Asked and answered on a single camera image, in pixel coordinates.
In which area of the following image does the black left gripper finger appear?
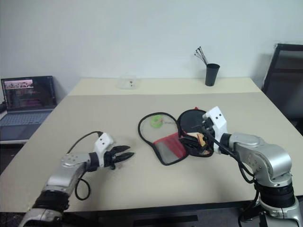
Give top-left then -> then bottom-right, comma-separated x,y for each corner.
114,145 -> 131,155
116,152 -> 135,164

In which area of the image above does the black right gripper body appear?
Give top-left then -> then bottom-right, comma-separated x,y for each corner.
202,116 -> 215,137

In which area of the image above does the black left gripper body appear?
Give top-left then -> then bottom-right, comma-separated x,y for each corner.
103,146 -> 119,170

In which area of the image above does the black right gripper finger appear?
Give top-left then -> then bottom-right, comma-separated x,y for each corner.
203,132 -> 215,153

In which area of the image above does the black table tennis paddle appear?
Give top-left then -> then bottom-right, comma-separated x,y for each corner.
178,110 -> 212,155

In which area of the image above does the black red paddle case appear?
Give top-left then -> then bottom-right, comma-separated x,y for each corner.
138,106 -> 215,166

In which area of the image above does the black plastic cup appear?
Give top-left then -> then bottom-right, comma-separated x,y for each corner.
205,63 -> 220,87

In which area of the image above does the clear plastic box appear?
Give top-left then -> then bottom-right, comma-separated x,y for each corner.
116,74 -> 142,90

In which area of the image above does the black office chair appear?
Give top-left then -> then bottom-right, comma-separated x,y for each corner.
261,43 -> 303,124

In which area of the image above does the grey open laptop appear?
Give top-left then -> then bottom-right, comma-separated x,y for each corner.
0,75 -> 58,143

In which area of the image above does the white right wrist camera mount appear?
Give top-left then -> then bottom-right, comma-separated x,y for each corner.
202,106 -> 228,155

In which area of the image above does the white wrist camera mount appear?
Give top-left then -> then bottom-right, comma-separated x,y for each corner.
94,133 -> 115,168
202,106 -> 228,155

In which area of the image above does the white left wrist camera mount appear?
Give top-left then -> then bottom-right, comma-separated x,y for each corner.
94,133 -> 115,168

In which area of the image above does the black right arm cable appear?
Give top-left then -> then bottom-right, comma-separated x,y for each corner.
201,126 -> 259,184

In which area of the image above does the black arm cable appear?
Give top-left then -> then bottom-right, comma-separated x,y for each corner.
201,126 -> 259,184
68,131 -> 104,201

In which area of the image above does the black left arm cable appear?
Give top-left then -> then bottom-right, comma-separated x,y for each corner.
68,131 -> 104,201

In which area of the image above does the black cable ties bundle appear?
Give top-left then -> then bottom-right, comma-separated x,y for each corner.
194,46 -> 209,65

